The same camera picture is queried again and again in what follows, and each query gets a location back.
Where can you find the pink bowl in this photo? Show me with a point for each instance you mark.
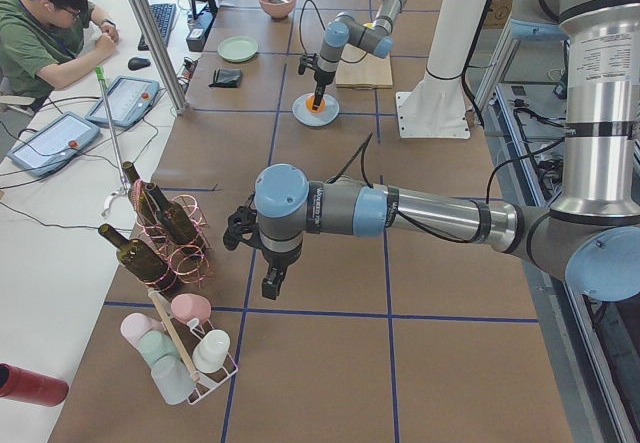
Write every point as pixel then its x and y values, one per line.
pixel 277 11

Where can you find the middle brown wine bottle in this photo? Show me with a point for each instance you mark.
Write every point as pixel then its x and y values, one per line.
pixel 173 218

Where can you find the black computer mouse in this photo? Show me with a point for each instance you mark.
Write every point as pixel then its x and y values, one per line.
pixel 138 63

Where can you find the mint green cup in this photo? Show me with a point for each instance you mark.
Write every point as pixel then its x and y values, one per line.
pixel 155 345

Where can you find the wooden cutting board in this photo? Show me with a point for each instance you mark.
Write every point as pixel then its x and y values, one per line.
pixel 359 69

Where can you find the back brown wine bottle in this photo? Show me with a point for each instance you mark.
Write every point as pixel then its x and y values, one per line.
pixel 136 194

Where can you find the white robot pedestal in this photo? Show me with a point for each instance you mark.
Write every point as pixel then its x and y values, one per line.
pixel 435 108

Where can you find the blue teach pendant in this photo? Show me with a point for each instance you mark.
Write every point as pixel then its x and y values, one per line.
pixel 55 145
pixel 129 99

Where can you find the pale pink cup left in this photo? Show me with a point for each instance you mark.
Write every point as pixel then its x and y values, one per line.
pixel 135 325

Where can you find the black folded cloth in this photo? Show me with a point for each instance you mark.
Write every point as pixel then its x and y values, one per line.
pixel 226 78

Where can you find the wooden rack handle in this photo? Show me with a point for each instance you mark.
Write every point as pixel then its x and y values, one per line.
pixel 157 302

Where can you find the green plate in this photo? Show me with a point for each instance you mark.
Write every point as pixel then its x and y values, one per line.
pixel 238 49

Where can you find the black keyboard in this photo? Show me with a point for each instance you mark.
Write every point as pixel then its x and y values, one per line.
pixel 164 14

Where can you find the red cylinder bottle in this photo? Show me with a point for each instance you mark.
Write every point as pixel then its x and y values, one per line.
pixel 27 386

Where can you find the white cup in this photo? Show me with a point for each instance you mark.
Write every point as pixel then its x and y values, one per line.
pixel 210 353

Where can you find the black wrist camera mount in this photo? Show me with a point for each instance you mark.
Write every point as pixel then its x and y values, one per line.
pixel 241 228

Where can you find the far blue teach pendant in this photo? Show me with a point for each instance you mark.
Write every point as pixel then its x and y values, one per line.
pixel 129 99

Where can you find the metal pole green tip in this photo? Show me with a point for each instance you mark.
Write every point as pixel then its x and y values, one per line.
pixel 122 191

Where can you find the light blue cup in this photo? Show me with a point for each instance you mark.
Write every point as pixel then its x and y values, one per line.
pixel 172 379

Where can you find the pink wire bottle rack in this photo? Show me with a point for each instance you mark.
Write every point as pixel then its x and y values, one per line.
pixel 190 263

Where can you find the near blue teach pendant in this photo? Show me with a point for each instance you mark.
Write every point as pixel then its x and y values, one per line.
pixel 55 145

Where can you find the orange fruit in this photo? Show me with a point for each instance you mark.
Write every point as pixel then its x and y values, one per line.
pixel 313 106

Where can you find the light blue plate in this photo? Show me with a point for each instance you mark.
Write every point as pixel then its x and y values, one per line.
pixel 305 113

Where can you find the aluminium frame post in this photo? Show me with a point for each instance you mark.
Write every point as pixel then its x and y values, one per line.
pixel 159 53

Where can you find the seated man green shirt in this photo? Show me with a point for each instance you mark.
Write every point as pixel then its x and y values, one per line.
pixel 48 45

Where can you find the white wire cup rack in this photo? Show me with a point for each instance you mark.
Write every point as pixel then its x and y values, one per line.
pixel 191 334

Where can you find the pink cup upper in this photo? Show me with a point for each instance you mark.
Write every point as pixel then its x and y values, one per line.
pixel 188 306

